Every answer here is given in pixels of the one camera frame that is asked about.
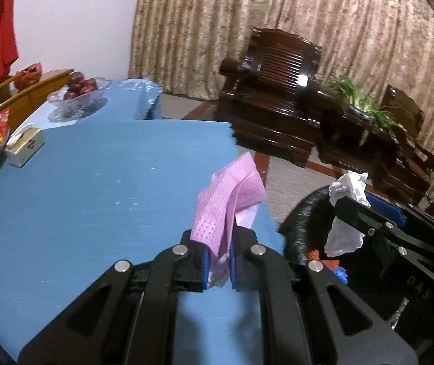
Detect dark wooden side table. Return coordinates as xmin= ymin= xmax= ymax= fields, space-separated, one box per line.
xmin=317 ymin=88 xmax=406 ymax=186

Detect green potted plant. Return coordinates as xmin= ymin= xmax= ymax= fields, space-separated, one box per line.
xmin=327 ymin=75 xmax=402 ymax=140

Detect blue tablecloth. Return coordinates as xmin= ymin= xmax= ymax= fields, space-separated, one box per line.
xmin=0 ymin=79 xmax=239 ymax=363

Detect beige tissue box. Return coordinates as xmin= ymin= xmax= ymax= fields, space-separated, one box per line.
xmin=5 ymin=124 xmax=44 ymax=168

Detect red bag on sideboard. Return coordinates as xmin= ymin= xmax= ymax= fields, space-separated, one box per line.
xmin=14 ymin=62 xmax=43 ymax=91

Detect orange woven cloth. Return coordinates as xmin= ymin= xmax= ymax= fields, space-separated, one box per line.
xmin=307 ymin=250 xmax=340 ymax=270

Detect dark red apples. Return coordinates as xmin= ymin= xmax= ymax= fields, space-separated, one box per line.
xmin=64 ymin=72 xmax=98 ymax=100

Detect glass fruit bowl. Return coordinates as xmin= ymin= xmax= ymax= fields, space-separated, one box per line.
xmin=47 ymin=77 xmax=111 ymax=120

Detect white tissue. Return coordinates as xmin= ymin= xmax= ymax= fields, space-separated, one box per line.
xmin=324 ymin=171 xmax=370 ymax=258

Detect black trash bin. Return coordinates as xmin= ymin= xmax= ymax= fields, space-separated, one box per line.
xmin=279 ymin=186 xmax=408 ymax=330

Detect dark wooden armchair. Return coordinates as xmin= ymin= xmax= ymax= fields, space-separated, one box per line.
xmin=214 ymin=28 xmax=322 ymax=167
xmin=377 ymin=85 xmax=434 ymax=206

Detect wooden sideboard cabinet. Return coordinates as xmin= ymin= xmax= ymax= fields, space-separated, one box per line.
xmin=0 ymin=68 xmax=73 ymax=132

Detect beige patterned curtain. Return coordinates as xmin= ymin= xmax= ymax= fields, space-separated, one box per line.
xmin=128 ymin=0 xmax=434 ymax=199

